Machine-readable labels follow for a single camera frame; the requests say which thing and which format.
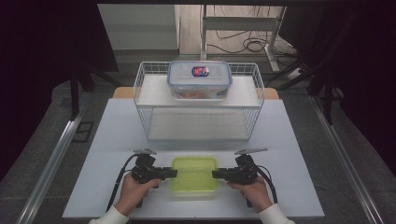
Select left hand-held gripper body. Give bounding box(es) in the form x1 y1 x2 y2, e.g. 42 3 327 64
130 148 163 184

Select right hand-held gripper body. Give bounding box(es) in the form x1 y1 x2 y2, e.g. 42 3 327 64
228 147 269 185

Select green plastic food container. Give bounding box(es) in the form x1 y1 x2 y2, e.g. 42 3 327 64
169 156 219 198

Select white wire shelf rack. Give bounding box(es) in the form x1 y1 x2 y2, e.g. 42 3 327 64
133 61 265 143

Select clear container with blue lid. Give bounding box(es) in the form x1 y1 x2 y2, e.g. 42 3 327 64
166 60 233 101

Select person's right hand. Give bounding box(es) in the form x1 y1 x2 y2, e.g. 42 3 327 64
227 178 274 214

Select person's left hand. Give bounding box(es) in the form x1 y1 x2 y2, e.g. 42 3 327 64
114 175 162 217

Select wooden table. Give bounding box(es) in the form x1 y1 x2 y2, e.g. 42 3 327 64
111 86 280 101

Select white power strip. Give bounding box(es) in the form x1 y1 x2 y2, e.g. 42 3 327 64
285 66 303 81

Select dark tripod stand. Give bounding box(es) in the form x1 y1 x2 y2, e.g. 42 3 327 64
264 18 347 126

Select white cabinet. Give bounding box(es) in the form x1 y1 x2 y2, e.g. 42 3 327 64
97 3 181 51

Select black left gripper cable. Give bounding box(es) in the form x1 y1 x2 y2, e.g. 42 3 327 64
106 153 139 213

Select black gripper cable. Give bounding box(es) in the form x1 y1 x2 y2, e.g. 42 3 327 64
248 161 278 204
106 153 139 213

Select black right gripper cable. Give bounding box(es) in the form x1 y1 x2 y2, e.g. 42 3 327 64
248 161 278 204

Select black floor frame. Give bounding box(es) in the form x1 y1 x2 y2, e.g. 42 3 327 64
72 120 95 144

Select metal rail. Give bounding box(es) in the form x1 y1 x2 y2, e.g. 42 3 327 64
15 92 92 224
309 94 386 224

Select black floor cables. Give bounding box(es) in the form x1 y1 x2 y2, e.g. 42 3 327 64
206 5 297 56

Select white metal desk frame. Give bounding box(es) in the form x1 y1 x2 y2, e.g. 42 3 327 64
200 4 288 73

